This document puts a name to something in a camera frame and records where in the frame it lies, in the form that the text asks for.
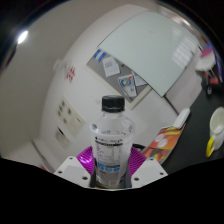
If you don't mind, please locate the flat white box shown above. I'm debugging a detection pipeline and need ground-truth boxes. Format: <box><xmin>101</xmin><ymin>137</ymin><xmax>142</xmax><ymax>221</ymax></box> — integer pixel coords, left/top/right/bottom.
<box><xmin>173</xmin><ymin>107</ymin><xmax>192</xmax><ymax>129</ymax></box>

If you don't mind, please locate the white mug with yellow handle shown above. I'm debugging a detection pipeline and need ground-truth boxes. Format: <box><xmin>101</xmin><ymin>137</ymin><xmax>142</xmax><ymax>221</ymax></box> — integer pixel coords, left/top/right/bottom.
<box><xmin>205</xmin><ymin>106</ymin><xmax>224</xmax><ymax>158</ymax></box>

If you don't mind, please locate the red floor number sign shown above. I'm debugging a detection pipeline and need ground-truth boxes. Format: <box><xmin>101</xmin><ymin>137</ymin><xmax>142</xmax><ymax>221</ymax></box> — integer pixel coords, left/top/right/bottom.
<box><xmin>64</xmin><ymin>65</ymin><xmax>77</xmax><ymax>83</ymax></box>

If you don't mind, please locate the colourful orange picture book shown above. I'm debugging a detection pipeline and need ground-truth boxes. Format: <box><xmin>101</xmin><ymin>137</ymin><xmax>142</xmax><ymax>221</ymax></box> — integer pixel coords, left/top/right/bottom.
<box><xmin>141</xmin><ymin>124</ymin><xmax>186</xmax><ymax>165</ymax></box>

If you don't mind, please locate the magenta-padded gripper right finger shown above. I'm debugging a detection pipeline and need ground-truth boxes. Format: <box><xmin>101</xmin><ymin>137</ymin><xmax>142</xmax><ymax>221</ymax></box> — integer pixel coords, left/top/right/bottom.
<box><xmin>128</xmin><ymin>146</ymin><xmax>169</xmax><ymax>188</ymax></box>

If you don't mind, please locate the small wall poster with photos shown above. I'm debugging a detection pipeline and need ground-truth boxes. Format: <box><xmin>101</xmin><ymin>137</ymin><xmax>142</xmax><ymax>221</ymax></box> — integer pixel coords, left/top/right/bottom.
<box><xmin>54</xmin><ymin>126</ymin><xmax>72</xmax><ymax>150</ymax></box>

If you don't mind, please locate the ceiling light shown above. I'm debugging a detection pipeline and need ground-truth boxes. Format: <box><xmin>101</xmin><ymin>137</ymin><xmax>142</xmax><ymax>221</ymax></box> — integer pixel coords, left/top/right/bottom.
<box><xmin>16</xmin><ymin>29</ymin><xmax>30</xmax><ymax>45</ymax></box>

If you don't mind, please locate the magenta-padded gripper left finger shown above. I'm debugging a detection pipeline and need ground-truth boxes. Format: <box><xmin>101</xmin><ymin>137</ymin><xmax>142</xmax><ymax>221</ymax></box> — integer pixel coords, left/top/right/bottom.
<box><xmin>53</xmin><ymin>145</ymin><xmax>98</xmax><ymax>188</ymax></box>

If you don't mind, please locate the large wall poster with photos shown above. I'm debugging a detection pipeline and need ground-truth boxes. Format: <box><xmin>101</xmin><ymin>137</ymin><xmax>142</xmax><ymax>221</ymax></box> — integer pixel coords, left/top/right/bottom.
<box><xmin>56</xmin><ymin>97</ymin><xmax>86</xmax><ymax>136</ymax></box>

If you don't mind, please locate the grey pin board with papers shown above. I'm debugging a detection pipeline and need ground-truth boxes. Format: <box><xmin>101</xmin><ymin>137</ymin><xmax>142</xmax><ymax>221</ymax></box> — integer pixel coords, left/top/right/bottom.
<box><xmin>86</xmin><ymin>49</ymin><xmax>153</xmax><ymax>110</ymax></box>

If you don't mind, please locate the large glass whiteboard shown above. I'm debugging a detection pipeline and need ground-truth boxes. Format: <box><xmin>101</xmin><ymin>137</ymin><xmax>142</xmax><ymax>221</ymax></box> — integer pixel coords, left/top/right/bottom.
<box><xmin>97</xmin><ymin>9</ymin><xmax>203</xmax><ymax>98</ymax></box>

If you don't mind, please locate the clear black-capped water bottle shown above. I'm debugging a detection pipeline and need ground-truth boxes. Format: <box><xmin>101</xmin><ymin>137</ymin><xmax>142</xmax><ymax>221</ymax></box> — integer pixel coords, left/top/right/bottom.
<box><xmin>89</xmin><ymin>94</ymin><xmax>137</xmax><ymax>189</ymax></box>

